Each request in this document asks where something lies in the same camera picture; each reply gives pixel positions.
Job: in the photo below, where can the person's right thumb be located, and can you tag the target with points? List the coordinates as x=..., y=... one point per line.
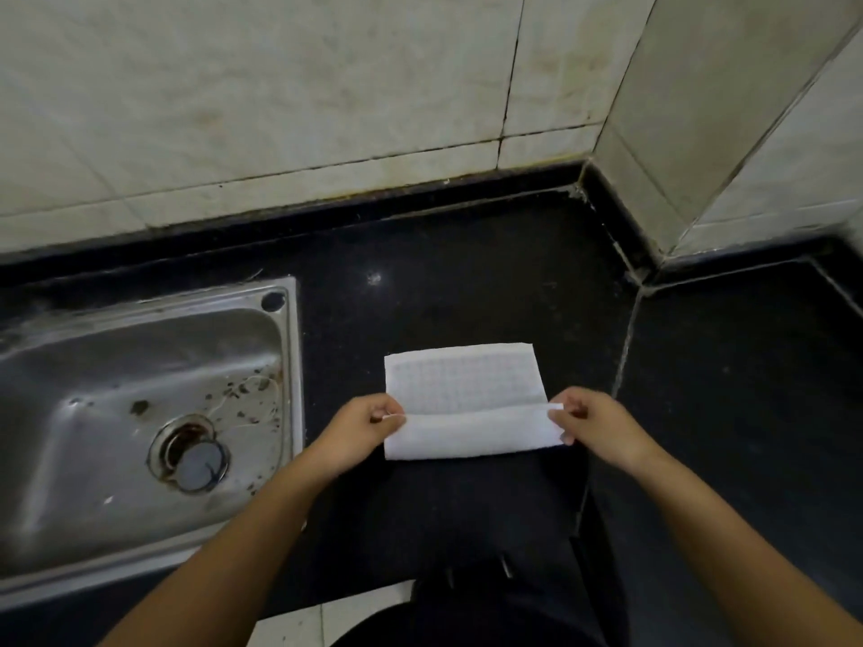
x=563, y=410

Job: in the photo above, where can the person's right forearm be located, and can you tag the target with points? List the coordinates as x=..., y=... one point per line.
x=735, y=552

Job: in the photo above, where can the person's right hand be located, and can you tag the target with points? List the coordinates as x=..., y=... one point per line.
x=600, y=424

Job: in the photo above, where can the person's left thumb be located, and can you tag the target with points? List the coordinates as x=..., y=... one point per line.
x=390, y=419

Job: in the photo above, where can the stainless steel sink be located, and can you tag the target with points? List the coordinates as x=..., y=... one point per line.
x=135, y=431

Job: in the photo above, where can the person's black clothing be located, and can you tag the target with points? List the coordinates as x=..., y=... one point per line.
x=485, y=532

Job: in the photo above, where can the person's left forearm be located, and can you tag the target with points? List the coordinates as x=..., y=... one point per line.
x=222, y=559

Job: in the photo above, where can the sink drain strainer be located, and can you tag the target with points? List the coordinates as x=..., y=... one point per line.
x=191, y=454

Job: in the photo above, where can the white paper towel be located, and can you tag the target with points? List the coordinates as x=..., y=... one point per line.
x=465, y=397

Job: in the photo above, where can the person's left hand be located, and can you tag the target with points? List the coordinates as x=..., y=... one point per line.
x=354, y=434

